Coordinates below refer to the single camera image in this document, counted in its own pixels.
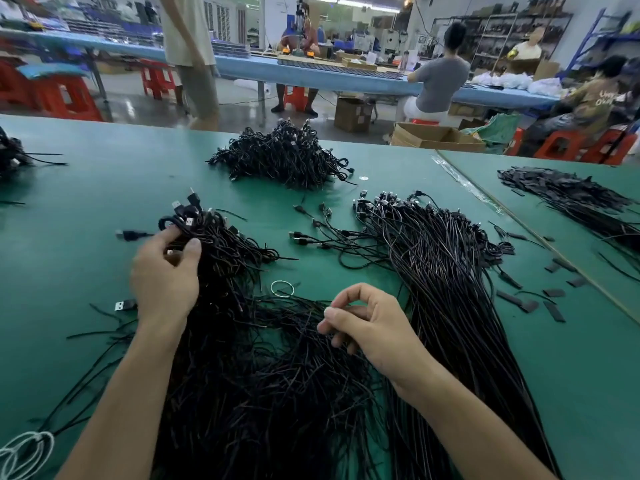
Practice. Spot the carried cardboard box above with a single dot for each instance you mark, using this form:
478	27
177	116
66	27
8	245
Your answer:
545	69

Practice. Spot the red stool with blue seat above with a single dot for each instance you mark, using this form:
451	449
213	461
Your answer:
60	93

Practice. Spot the blue metal rack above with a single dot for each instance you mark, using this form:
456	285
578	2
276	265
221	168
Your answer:
608	37

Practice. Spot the green bag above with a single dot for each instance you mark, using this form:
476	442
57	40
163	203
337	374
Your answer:
498	135

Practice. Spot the scattered dark tie pieces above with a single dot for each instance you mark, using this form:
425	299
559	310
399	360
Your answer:
554	311

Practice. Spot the metal storage shelf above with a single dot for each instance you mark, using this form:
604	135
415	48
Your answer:
495	33

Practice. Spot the long blue workbench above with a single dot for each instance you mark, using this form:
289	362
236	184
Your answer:
300	73

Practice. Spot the pile of white bags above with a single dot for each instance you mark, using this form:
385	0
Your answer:
520	83

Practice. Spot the person's left hand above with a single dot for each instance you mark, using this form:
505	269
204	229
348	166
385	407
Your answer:
165	285

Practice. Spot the open cardboard box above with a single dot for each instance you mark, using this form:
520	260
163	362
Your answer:
437	138

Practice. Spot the person's right forearm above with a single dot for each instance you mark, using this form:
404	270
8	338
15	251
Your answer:
480	430

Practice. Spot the person's right hand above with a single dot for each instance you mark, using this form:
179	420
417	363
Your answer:
380	330

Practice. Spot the red plastic stool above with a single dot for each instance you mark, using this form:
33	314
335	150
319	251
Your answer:
296	99
158	81
12	83
560	145

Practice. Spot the small cardboard box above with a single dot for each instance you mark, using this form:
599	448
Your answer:
354	115

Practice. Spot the person's left forearm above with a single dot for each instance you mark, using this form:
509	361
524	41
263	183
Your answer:
125	415

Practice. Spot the white pillar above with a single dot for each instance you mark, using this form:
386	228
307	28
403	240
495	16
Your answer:
280	20

